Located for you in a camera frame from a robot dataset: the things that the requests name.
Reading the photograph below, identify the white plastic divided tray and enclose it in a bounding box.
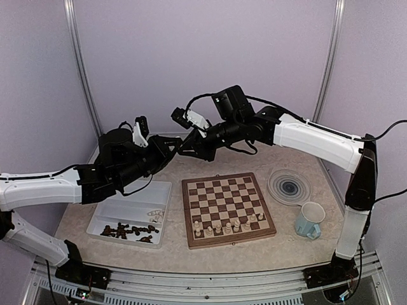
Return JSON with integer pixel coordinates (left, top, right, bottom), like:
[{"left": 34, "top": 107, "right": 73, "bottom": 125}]
[{"left": 86, "top": 180, "right": 172, "bottom": 248}]

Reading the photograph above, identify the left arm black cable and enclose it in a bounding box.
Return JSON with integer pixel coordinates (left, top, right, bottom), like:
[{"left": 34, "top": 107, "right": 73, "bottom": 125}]
[{"left": 0, "top": 163, "right": 80, "bottom": 182}]

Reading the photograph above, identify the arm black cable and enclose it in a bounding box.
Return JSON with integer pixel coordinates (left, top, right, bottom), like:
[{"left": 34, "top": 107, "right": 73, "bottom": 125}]
[
  {"left": 186, "top": 93, "right": 407, "bottom": 204},
  {"left": 0, "top": 163, "right": 80, "bottom": 182}
]

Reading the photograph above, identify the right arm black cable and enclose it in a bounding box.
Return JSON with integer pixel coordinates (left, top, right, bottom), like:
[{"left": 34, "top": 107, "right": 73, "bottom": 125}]
[{"left": 186, "top": 93, "right": 407, "bottom": 204}]

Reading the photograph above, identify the blue spiral ceramic plate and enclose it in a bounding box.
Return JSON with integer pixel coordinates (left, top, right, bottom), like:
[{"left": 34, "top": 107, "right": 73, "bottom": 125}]
[{"left": 267, "top": 169, "right": 312, "bottom": 207}]

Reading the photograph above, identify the aluminium frame post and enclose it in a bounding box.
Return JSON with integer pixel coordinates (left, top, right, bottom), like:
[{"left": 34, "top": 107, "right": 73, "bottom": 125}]
[
  {"left": 312, "top": 0, "right": 346, "bottom": 123},
  {"left": 64, "top": 0, "right": 103, "bottom": 137}
]

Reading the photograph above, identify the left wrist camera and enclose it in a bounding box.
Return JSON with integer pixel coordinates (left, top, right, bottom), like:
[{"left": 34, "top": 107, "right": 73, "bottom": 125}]
[{"left": 132, "top": 116, "right": 149, "bottom": 148}]

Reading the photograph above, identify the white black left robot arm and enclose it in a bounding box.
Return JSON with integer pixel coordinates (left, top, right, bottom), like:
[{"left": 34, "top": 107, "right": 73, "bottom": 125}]
[{"left": 1, "top": 128, "right": 183, "bottom": 283}]

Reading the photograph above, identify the wooden chess board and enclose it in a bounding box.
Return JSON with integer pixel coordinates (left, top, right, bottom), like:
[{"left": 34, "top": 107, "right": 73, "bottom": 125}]
[{"left": 181, "top": 172, "right": 277, "bottom": 250}]

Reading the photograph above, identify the light chess pieces pile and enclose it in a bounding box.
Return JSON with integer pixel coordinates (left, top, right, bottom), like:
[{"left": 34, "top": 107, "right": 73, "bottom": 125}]
[{"left": 147, "top": 209, "right": 165, "bottom": 224}]

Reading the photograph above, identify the left aluminium frame post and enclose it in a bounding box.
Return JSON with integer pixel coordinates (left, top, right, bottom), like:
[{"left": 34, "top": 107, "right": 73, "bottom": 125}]
[{"left": 64, "top": 0, "right": 103, "bottom": 137}]

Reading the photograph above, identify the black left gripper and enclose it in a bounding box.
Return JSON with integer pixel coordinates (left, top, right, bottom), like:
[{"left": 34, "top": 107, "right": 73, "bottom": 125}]
[{"left": 115, "top": 134, "right": 183, "bottom": 188}]

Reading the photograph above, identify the white chess king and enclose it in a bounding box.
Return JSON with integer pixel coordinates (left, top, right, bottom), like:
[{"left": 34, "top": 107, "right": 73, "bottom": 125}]
[{"left": 224, "top": 222, "right": 232, "bottom": 235}]

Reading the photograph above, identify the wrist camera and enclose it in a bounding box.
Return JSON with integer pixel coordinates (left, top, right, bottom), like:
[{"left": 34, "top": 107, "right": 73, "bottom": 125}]
[
  {"left": 171, "top": 107, "right": 209, "bottom": 131},
  {"left": 132, "top": 116, "right": 149, "bottom": 148}
]

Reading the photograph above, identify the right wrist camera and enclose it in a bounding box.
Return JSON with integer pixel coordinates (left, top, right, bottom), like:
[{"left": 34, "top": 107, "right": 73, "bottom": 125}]
[{"left": 171, "top": 107, "right": 209, "bottom": 131}]

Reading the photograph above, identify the right aluminium frame post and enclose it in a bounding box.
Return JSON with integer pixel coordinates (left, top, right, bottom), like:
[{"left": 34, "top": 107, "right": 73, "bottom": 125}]
[{"left": 312, "top": 0, "right": 346, "bottom": 123}]

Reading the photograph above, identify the front aluminium rail base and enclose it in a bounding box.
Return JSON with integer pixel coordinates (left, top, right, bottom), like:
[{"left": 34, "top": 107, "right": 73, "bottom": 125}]
[{"left": 22, "top": 252, "right": 393, "bottom": 304}]

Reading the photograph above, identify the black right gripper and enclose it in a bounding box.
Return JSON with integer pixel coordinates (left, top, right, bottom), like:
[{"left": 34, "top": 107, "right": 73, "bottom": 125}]
[{"left": 178, "top": 114, "right": 245, "bottom": 160}]

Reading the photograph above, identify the dark chess pieces pile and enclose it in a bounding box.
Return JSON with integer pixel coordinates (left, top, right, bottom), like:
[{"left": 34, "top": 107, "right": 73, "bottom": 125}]
[{"left": 100, "top": 222, "right": 160, "bottom": 243}]

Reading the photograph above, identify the light blue ceramic mug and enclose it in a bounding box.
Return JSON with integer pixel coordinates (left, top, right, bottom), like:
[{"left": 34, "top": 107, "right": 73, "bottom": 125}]
[{"left": 294, "top": 201, "right": 326, "bottom": 240}]

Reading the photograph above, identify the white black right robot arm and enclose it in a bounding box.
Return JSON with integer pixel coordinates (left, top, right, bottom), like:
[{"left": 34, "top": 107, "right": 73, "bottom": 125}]
[{"left": 171, "top": 85, "right": 378, "bottom": 282}]

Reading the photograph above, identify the white chess queen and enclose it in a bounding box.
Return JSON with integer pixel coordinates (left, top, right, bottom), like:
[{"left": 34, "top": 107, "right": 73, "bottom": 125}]
[{"left": 233, "top": 219, "right": 241, "bottom": 232}]

